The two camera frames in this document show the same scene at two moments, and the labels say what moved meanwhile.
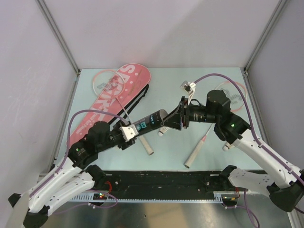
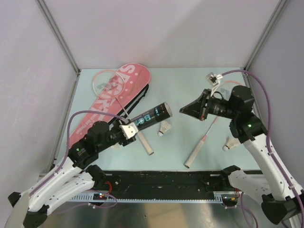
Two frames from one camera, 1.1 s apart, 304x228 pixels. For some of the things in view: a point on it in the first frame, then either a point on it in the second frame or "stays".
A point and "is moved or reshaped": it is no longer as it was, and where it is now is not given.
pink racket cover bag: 124,86 stays
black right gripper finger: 169,115 -> 194,108
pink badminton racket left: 110,84 stays
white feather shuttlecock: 228,146 stays
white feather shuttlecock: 162,129 stays
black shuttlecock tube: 150,122 is moved or reshaped
